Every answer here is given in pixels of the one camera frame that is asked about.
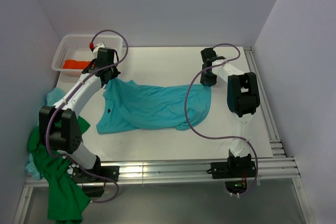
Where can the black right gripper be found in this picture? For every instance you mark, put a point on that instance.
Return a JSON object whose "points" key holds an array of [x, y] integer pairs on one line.
{"points": [[204, 80]]}

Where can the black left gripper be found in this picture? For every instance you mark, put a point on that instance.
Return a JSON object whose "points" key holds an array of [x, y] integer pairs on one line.
{"points": [[115, 73]]}

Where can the white perforated plastic basket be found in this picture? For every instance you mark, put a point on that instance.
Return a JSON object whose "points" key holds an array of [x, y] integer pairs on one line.
{"points": [[76, 47]]}

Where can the teal t-shirt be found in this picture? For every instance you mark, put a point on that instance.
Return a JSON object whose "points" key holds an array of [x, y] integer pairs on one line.
{"points": [[130, 106]]}

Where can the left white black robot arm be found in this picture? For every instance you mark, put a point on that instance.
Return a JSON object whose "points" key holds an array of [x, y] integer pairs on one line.
{"points": [[59, 129]]}

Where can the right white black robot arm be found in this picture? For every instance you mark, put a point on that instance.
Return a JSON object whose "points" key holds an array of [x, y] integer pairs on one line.
{"points": [[242, 100]]}

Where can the orange rolled t-shirt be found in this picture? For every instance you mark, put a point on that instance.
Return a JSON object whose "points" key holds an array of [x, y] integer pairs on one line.
{"points": [[74, 64]]}

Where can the light aqua t-shirt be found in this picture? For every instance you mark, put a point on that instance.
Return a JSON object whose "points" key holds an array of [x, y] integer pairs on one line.
{"points": [[55, 95]]}

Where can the green t-shirt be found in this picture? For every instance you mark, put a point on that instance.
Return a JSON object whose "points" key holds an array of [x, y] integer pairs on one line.
{"points": [[66, 200]]}

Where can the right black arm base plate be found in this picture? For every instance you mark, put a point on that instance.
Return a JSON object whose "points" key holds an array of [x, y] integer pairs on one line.
{"points": [[224, 170]]}

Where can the aluminium extrusion frame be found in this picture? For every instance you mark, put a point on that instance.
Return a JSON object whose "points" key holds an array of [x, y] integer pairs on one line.
{"points": [[280, 166]]}

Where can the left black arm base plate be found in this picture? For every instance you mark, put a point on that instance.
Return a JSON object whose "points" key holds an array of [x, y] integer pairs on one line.
{"points": [[79, 177]]}

